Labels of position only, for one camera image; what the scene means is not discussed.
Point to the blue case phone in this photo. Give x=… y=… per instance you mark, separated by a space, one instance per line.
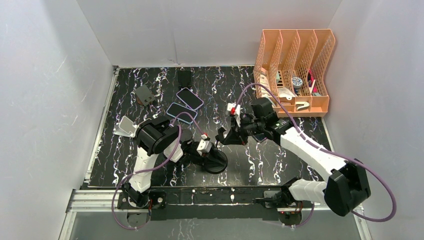
x=182 y=113

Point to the silver metal phone stand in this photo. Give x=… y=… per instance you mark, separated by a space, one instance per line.
x=125 y=128

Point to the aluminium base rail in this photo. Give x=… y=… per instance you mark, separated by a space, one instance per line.
x=201 y=214

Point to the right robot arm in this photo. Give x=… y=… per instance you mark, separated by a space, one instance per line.
x=344 y=184

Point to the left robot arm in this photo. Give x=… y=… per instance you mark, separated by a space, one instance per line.
x=158 y=142

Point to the green tall box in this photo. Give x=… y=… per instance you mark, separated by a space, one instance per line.
x=277 y=78

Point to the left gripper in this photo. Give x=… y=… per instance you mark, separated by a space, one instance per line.
x=202 y=160

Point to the white plastic packet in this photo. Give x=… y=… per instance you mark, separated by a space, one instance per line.
x=285 y=93

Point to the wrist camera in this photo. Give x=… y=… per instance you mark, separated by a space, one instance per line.
x=204 y=146
x=235 y=111

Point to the magenta notebook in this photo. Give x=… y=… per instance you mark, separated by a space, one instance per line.
x=309 y=78

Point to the dark wooden phone stand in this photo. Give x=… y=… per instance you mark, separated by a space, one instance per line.
x=144 y=96

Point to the purple back magsafe phone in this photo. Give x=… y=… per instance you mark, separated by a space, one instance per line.
x=259 y=138

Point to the purple case phone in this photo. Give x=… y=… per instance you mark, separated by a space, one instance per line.
x=190 y=99

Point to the round blue lid jar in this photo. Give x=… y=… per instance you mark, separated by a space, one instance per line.
x=297 y=82

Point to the black round base phone stand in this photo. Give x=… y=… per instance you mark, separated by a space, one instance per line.
x=215 y=161

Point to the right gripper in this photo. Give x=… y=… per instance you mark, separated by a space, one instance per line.
x=236 y=136

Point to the white oval label pack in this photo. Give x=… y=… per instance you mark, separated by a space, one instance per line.
x=263 y=80

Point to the orange desk file organizer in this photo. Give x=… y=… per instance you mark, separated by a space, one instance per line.
x=292 y=53

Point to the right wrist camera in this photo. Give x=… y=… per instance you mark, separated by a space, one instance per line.
x=235 y=111

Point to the black folding phone stand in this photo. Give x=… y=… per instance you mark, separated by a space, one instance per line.
x=184 y=78

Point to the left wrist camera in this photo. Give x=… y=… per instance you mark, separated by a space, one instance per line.
x=204 y=146

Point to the white flat card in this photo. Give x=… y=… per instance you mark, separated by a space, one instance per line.
x=312 y=87

